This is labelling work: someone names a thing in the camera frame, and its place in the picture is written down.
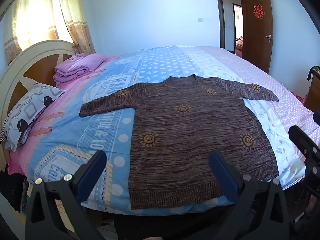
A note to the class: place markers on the grey patterned pillow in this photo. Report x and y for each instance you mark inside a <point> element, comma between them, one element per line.
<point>30,110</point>

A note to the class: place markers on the cream wooden headboard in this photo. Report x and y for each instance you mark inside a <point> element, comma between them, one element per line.
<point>15,65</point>

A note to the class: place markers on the dark clothes pile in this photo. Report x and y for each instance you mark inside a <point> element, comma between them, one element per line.
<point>11,192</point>

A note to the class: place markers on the printed blue pink bed sheet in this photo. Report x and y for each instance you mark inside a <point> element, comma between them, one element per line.
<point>100,130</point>

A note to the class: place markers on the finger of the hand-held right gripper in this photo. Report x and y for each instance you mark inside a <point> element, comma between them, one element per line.
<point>305,140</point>
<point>317,119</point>

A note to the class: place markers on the brown wooden door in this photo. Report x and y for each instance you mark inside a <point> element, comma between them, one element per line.
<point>257,42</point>

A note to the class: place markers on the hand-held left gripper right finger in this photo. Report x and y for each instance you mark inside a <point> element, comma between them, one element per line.
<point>222,177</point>

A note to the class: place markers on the brown knitted sweater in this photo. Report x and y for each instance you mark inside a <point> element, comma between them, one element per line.
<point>190,142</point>

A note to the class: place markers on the wooden nightstand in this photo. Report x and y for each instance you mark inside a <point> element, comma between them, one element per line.
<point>315,92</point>

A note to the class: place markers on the folded pink blanket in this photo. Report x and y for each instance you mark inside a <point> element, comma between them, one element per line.
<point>80,65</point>

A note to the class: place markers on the sofa behind doorway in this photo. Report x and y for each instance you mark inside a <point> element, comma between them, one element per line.
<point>239,45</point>

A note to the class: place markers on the red patterned cloth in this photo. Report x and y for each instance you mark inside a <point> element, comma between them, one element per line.
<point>298,98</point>

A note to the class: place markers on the red paper door decoration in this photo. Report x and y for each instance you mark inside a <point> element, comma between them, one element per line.
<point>258,11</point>

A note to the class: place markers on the yellow patterned curtain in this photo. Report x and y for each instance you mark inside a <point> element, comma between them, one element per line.
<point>77,17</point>
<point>27,17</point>

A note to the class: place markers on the person's right forearm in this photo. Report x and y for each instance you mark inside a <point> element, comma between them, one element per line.
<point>314,206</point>

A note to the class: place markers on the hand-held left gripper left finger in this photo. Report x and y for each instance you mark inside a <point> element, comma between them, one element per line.
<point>92,177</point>

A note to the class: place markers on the brown door frame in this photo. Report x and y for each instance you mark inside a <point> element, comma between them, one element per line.
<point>218,5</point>

